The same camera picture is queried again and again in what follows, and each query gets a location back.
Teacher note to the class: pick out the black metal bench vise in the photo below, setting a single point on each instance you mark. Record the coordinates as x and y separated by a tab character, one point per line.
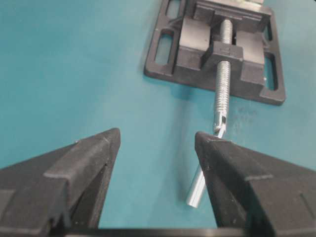
187	49

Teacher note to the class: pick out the silver vise handle bar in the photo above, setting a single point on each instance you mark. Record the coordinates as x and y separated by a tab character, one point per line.
197	189

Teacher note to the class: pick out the silver threaded vise screw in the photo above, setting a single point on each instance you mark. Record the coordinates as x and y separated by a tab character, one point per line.
222	92

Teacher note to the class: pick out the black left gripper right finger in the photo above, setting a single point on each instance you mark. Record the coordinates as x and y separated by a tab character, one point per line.
261	194

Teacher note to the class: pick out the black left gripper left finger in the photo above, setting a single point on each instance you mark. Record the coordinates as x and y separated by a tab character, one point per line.
59	190

